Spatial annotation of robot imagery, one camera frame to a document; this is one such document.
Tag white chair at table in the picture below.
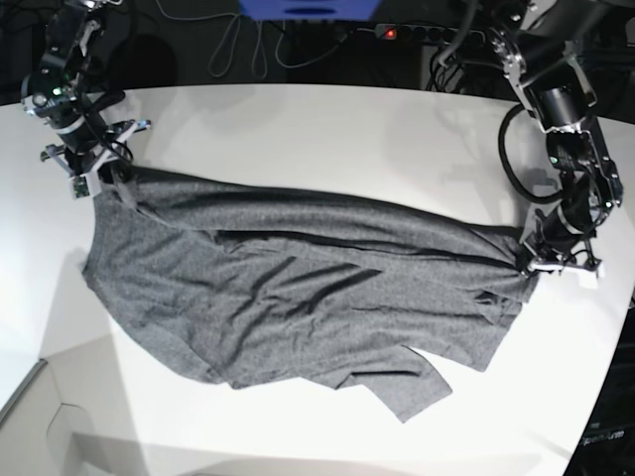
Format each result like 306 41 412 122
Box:
1 360 150 475

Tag grey t-shirt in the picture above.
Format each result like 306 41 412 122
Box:
83 167 538 421

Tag black cable bundle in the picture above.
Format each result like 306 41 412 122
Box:
421 44 468 94

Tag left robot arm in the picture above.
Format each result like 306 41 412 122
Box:
438 1 634 287

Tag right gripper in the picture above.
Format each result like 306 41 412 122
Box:
40 120 151 200

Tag blue box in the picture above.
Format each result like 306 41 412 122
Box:
239 0 381 21

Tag black power strip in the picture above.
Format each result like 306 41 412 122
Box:
374 23 458 46

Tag grey hanging cable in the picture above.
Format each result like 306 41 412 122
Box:
207 14 348 79

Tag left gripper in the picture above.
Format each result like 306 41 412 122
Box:
520 233 605 289

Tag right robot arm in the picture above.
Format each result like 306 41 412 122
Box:
21 1 152 199

